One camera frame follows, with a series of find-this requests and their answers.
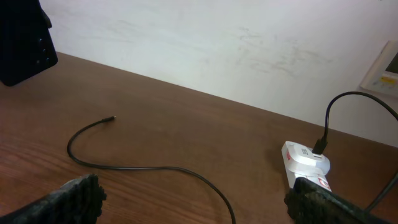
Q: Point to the beige wall control panel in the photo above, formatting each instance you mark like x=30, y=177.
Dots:
x=382, y=75

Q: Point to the white USB charger adapter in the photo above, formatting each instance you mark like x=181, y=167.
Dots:
x=302, y=161

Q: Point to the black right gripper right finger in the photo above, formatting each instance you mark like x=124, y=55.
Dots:
x=308, y=203

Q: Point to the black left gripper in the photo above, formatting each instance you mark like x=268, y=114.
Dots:
x=26, y=45

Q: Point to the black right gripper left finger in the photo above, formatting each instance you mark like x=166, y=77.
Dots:
x=78, y=201

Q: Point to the white power strip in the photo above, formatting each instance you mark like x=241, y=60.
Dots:
x=292, y=176

